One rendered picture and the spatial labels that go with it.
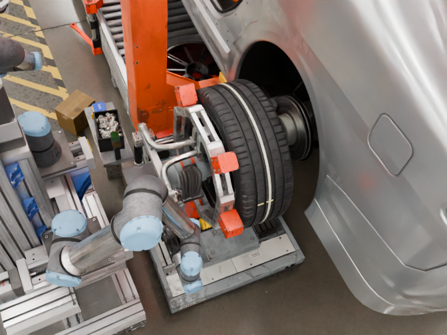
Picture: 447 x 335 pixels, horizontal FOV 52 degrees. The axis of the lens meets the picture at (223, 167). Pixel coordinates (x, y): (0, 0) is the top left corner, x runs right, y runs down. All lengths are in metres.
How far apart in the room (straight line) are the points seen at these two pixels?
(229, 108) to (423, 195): 0.81
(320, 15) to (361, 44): 0.22
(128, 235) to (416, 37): 0.99
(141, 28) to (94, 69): 1.68
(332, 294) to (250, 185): 1.23
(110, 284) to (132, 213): 1.19
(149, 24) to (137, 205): 0.94
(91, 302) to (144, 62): 1.21
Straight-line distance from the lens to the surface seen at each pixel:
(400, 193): 1.52
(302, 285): 2.79
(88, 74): 3.65
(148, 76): 2.23
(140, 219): 1.31
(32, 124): 1.98
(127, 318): 2.39
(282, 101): 2.23
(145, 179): 1.39
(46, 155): 2.08
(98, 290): 2.47
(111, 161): 2.55
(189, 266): 1.64
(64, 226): 1.69
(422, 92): 1.40
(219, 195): 1.80
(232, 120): 1.78
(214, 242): 2.55
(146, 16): 2.01
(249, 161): 1.76
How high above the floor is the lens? 2.52
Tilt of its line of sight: 55 degrees down
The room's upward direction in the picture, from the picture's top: 11 degrees clockwise
